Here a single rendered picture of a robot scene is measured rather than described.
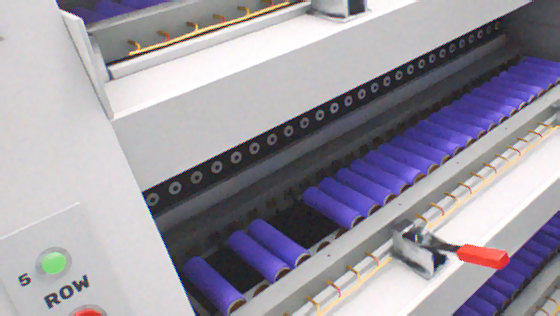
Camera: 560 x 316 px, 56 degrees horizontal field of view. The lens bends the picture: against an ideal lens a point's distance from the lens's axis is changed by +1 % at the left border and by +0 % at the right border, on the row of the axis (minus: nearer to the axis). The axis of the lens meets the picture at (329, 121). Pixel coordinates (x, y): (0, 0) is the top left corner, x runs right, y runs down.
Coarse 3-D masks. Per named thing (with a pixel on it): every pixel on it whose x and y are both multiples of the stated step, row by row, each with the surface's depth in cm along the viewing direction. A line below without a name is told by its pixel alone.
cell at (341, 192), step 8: (320, 184) 49; (328, 184) 49; (336, 184) 48; (344, 184) 49; (328, 192) 48; (336, 192) 48; (344, 192) 47; (352, 192) 47; (344, 200) 47; (352, 200) 46; (360, 200) 46; (368, 200) 46; (352, 208) 46; (360, 208) 46; (368, 208) 45; (368, 216) 45
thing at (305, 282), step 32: (544, 96) 59; (512, 128) 53; (448, 160) 49; (480, 160) 50; (416, 192) 46; (448, 192) 47; (384, 224) 42; (320, 256) 40; (352, 256) 40; (288, 288) 37; (320, 288) 39; (352, 288) 38
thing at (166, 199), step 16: (496, 32) 73; (448, 48) 66; (464, 48) 68; (416, 64) 62; (432, 64) 64; (400, 80) 61; (352, 96) 56; (368, 96) 58; (304, 112) 52; (336, 112) 55; (272, 128) 50; (304, 128) 53; (240, 144) 48; (208, 160) 46; (224, 160) 47; (240, 160) 48; (256, 160) 50; (176, 176) 44; (208, 176) 46; (224, 176) 48; (144, 192) 43; (160, 192) 44; (192, 192) 46; (160, 208) 44
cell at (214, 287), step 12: (192, 264) 41; (204, 264) 41; (192, 276) 40; (204, 276) 40; (216, 276) 40; (204, 288) 39; (216, 288) 38; (228, 288) 38; (216, 300) 38; (228, 300) 37; (228, 312) 37
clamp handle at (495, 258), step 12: (420, 240) 40; (432, 240) 40; (444, 252) 38; (456, 252) 37; (468, 252) 36; (480, 252) 36; (492, 252) 35; (504, 252) 35; (480, 264) 36; (492, 264) 35; (504, 264) 35
